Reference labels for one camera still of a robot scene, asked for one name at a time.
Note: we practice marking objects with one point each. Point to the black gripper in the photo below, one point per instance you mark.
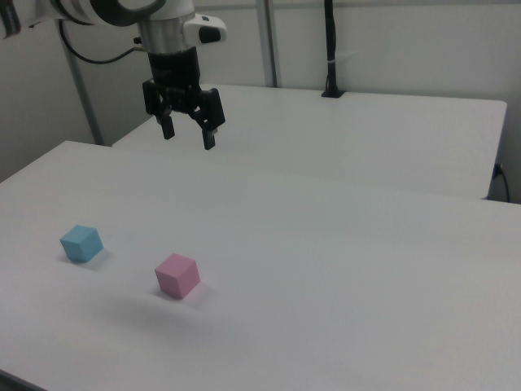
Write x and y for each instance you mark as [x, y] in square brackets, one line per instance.
[175, 69]

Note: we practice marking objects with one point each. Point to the blue cube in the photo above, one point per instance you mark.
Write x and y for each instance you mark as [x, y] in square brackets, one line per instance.
[80, 244]

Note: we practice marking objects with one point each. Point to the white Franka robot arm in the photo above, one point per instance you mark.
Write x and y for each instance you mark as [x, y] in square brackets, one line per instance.
[171, 32]

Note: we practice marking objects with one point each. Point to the pink cube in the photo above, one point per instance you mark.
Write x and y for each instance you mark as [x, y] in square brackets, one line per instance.
[177, 276]

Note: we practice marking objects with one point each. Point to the grey metal partition post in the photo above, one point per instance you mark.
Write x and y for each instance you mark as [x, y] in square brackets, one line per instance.
[83, 89]
[270, 40]

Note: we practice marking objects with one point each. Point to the black camera stand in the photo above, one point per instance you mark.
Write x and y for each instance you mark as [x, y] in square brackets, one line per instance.
[331, 40]

